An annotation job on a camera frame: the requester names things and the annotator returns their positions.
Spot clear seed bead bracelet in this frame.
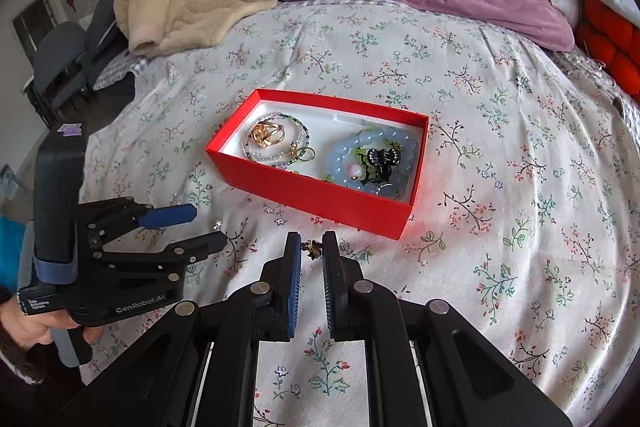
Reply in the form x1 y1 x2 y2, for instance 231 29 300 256
241 110 302 164

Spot person's left hand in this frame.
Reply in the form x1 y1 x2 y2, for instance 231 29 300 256
1 296 79 351

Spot blue bead bracelet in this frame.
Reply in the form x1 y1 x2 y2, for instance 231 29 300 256
326 128 420 198

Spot grey chair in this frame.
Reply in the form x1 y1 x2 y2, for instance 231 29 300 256
32 0 128 114

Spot small gold dice earring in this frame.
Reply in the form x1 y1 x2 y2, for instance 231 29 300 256
302 239 323 260

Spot gold chunky ring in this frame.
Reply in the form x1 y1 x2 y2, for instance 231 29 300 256
249 120 288 148

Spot gold ring with bow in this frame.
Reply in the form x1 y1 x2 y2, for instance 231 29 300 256
288 145 317 164

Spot red open cardboard box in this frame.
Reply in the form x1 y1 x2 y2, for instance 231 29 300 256
206 89 430 239

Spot green black bead bracelet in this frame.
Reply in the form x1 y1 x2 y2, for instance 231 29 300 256
351 135 406 186

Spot floral white bedsheet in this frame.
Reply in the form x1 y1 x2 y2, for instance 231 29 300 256
80 0 639 426

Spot red knotted cushion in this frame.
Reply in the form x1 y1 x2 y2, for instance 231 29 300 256
575 0 640 102

